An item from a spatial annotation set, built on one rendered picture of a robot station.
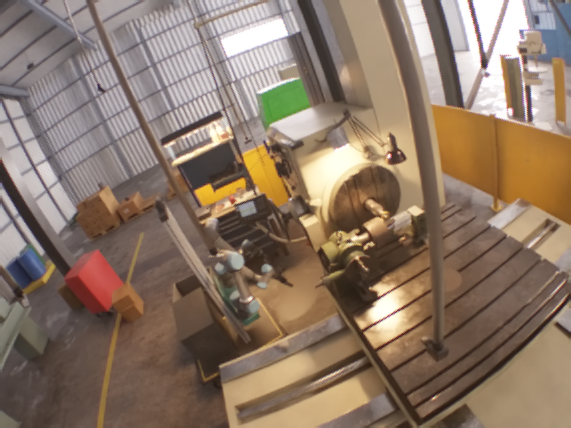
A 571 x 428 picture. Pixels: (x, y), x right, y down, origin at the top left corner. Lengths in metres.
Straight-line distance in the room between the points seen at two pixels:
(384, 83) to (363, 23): 0.44
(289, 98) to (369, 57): 4.12
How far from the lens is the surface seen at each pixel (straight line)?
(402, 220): 2.08
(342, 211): 2.12
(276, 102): 6.06
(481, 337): 1.71
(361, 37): 2.13
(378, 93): 2.18
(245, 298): 2.33
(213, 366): 2.91
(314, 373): 2.07
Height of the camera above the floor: 2.44
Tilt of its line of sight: 28 degrees down
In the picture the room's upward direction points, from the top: 23 degrees counter-clockwise
